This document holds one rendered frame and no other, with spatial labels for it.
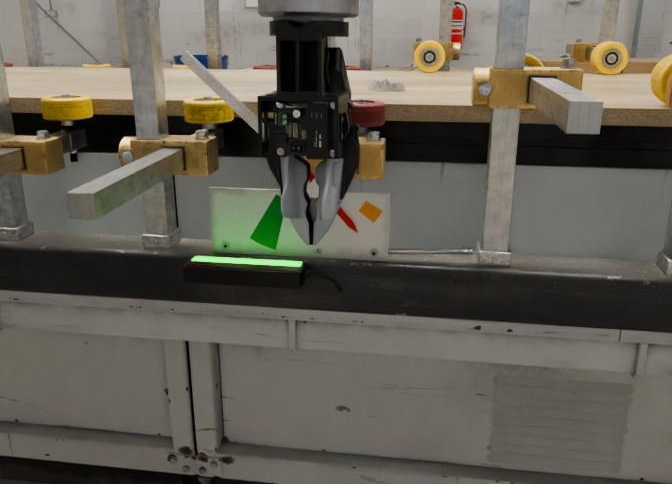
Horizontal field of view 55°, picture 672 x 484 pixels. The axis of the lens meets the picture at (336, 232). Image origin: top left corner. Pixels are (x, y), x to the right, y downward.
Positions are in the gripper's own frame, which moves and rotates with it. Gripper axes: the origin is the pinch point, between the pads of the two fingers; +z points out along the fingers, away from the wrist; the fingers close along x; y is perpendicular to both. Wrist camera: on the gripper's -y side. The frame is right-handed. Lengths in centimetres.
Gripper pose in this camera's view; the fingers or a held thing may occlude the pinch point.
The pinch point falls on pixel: (313, 230)
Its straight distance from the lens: 65.2
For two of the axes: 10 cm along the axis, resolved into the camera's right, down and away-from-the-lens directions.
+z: -0.1, 9.6, 2.8
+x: 9.9, 0.5, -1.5
